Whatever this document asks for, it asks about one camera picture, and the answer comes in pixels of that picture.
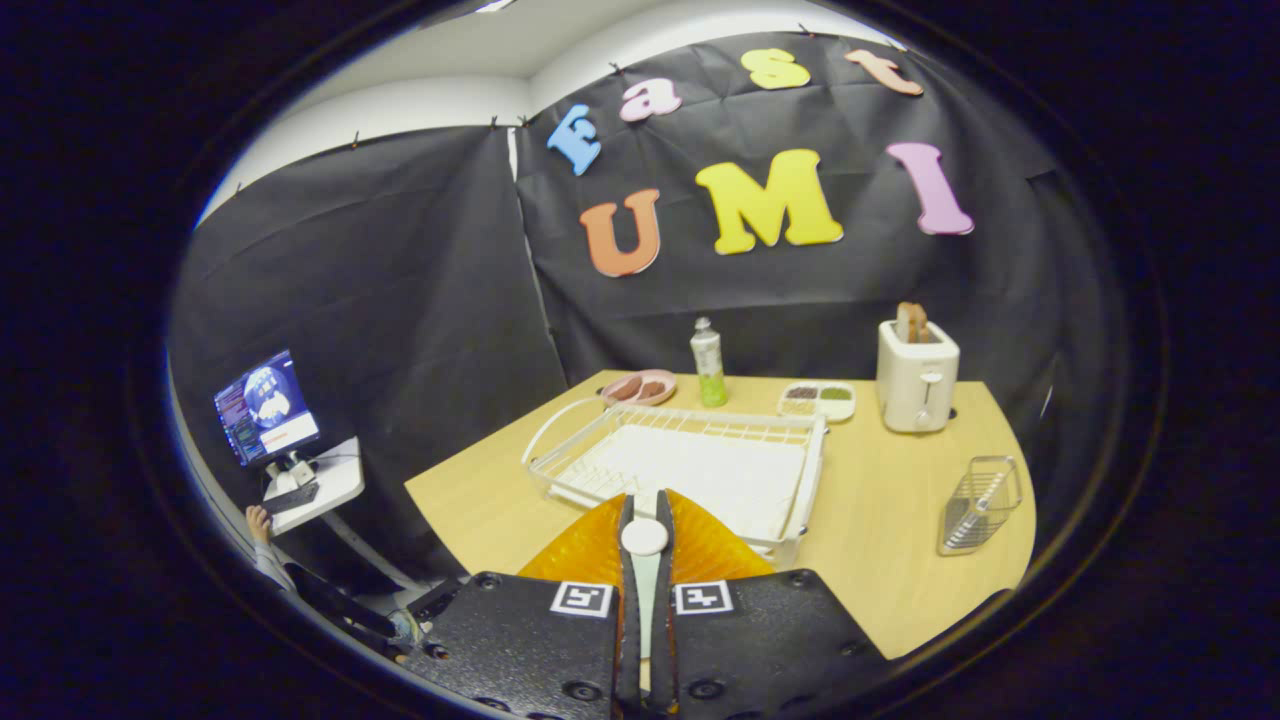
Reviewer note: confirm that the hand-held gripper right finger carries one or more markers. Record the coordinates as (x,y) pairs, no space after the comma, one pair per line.
(664,650)

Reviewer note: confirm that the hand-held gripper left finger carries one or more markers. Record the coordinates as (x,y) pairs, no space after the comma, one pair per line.
(629,640)

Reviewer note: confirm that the pink plate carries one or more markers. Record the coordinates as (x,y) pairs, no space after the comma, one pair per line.
(668,381)

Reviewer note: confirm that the reddish brown food piece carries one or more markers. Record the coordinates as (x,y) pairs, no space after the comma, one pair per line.
(626,389)
(652,388)

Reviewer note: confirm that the white divided tray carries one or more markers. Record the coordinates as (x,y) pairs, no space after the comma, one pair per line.
(818,411)

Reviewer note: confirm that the small white desk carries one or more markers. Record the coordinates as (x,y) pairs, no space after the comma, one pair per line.
(340,480)

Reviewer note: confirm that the white toaster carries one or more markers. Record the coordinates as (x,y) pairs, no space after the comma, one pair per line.
(915,385)

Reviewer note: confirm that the black keyboard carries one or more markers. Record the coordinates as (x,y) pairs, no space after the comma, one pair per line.
(290,497)

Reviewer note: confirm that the brown toast slice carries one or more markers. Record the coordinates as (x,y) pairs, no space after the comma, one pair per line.
(904,324)
(920,325)

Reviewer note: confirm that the computer monitor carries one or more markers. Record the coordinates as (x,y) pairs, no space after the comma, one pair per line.
(265,410)

